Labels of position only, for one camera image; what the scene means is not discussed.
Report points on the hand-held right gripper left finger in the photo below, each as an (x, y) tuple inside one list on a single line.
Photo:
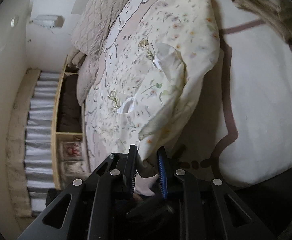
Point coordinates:
[(129, 165)]

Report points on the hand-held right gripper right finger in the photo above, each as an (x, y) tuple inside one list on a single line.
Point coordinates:
[(162, 177)]

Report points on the floral cream pajama garment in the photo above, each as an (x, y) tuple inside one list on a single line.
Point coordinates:
[(161, 80)]

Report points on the wooden bedside shelf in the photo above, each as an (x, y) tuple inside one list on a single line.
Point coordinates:
[(68, 134)]

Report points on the brown cushion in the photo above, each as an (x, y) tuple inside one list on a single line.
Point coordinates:
[(70, 105)]

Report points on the small beige knitted pillow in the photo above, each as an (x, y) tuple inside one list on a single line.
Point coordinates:
[(85, 80)]

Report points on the grey pleated curtain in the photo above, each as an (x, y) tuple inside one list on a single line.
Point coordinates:
[(39, 130)]

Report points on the beige printed curtain valance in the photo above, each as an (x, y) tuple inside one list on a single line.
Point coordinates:
[(15, 130)]

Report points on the plain beige pillow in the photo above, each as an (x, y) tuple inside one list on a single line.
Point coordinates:
[(73, 57)]

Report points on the bear printed bedsheet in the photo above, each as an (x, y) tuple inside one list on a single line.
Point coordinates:
[(261, 105)]

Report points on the large beige knitted pillow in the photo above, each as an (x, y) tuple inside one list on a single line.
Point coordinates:
[(93, 17)]

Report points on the round ceiling lamp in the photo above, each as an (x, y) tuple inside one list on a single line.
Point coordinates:
[(14, 21)]

